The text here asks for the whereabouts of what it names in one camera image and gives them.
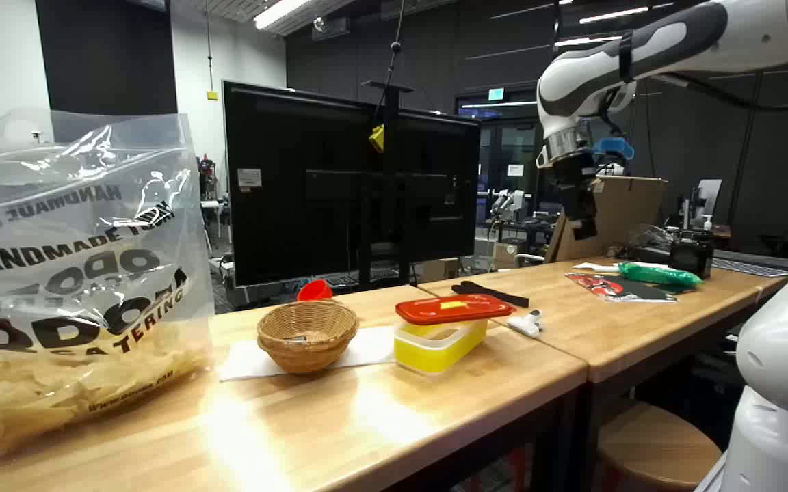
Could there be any small red plastic object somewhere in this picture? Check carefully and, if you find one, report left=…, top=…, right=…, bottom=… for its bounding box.
left=291, top=277, right=335, bottom=305

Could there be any white translucent plastic piece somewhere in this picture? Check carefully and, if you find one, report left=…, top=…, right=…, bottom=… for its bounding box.
left=505, top=308, right=546, bottom=341

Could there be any brown cardboard box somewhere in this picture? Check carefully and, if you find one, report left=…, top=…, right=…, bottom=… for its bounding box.
left=544, top=171, right=668, bottom=264

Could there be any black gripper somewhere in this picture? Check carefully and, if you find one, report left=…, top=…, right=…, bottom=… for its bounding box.
left=544, top=145, right=605, bottom=240

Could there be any black monitor stand pole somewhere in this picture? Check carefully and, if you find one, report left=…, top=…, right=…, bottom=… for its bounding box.
left=354, top=80, right=415, bottom=290

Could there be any round wooden stool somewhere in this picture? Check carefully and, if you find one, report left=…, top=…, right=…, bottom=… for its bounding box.
left=592, top=401, right=721, bottom=492

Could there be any red lunch box lid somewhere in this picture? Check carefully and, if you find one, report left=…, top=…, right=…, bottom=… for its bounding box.
left=394, top=292, right=516, bottom=327

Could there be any ceiling light strip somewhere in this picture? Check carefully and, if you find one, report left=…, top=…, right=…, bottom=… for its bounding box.
left=250, top=0, right=313, bottom=32

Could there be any yellow triangular tag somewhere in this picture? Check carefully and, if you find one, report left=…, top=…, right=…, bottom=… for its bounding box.
left=365, top=121, right=389, bottom=156

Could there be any black camera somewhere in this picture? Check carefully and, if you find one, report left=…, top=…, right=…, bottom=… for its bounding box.
left=668, top=229, right=716, bottom=282

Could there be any woven wicker basket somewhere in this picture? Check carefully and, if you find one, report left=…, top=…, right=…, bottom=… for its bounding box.
left=254, top=297, right=361, bottom=378

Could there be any clear printed plastic bag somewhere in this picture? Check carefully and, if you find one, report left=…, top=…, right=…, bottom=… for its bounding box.
left=0, top=106, right=218, bottom=467

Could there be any large black monitor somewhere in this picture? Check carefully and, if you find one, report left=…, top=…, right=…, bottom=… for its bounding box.
left=220, top=80, right=482, bottom=290

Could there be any red and black magazine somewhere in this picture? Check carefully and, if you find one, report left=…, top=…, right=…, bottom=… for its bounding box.
left=566, top=268, right=677, bottom=305

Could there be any blue round object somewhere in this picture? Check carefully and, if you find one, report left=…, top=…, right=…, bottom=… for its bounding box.
left=590, top=133, right=638, bottom=169

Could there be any green plastic bag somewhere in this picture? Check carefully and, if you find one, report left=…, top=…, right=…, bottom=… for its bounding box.
left=614, top=259, right=706, bottom=296

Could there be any black flat strip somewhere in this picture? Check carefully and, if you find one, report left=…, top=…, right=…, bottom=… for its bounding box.
left=449, top=279, right=534, bottom=311

